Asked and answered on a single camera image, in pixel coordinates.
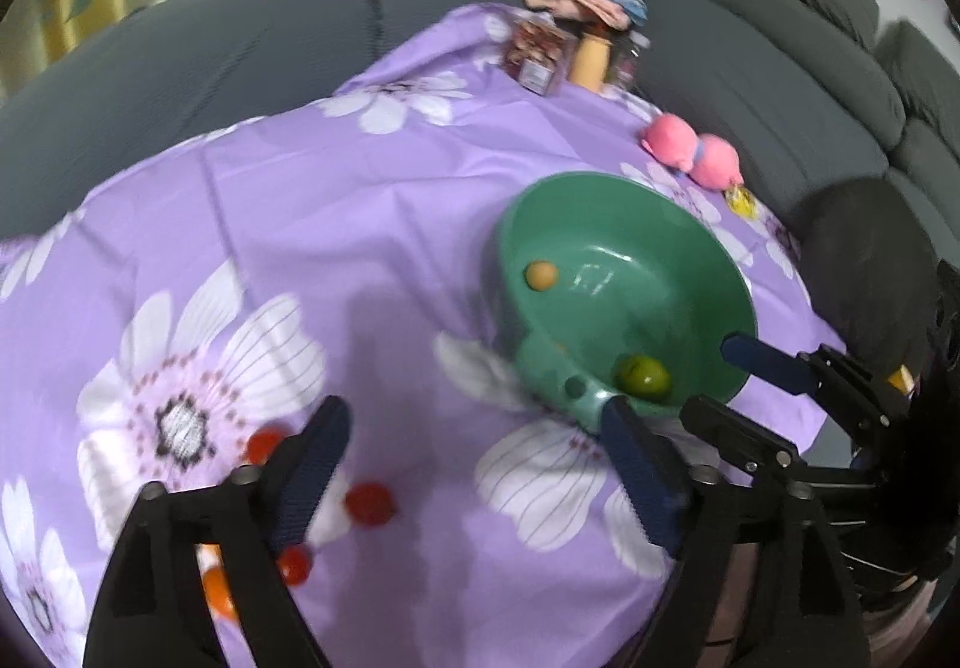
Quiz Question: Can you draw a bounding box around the dark red tomato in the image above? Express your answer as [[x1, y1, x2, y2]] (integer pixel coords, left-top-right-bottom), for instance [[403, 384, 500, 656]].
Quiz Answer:
[[277, 544, 313, 587]]

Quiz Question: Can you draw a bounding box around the small yellow fruit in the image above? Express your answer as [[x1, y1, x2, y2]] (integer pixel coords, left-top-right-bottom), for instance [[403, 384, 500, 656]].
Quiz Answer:
[[524, 260, 560, 292]]

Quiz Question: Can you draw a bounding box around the red tomato right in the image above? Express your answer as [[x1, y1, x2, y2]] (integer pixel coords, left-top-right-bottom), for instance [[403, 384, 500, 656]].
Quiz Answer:
[[343, 481, 397, 528]]

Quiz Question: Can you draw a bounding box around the yellow candy wrapper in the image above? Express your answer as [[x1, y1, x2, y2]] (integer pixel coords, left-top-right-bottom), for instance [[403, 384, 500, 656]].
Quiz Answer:
[[724, 185, 760, 221]]

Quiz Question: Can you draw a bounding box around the purple floral cloth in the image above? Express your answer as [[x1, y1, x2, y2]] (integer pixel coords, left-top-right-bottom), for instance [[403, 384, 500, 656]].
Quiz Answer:
[[2, 7, 833, 666]]

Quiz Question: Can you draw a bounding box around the pink plush toy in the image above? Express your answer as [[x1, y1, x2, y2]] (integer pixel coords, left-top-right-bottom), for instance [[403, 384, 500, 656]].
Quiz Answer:
[[640, 113, 743, 191]]

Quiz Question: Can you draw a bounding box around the small dark bottle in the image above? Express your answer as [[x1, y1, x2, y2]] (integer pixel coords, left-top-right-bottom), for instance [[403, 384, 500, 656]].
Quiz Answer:
[[607, 31, 649, 91]]

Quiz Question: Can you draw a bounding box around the red tomato upper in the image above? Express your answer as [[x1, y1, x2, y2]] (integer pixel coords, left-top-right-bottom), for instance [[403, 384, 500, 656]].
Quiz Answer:
[[244, 426, 288, 466]]

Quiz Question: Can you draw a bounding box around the small orange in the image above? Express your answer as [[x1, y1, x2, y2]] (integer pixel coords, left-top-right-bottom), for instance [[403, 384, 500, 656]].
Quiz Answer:
[[199, 544, 238, 622]]

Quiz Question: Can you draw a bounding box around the grey sofa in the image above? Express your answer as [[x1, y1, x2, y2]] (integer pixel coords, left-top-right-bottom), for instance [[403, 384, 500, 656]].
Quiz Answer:
[[2, 0, 958, 260]]

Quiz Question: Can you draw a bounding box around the green plastic bowl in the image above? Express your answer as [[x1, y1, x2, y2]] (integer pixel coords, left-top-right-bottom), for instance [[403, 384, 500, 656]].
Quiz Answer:
[[483, 172, 757, 434]]

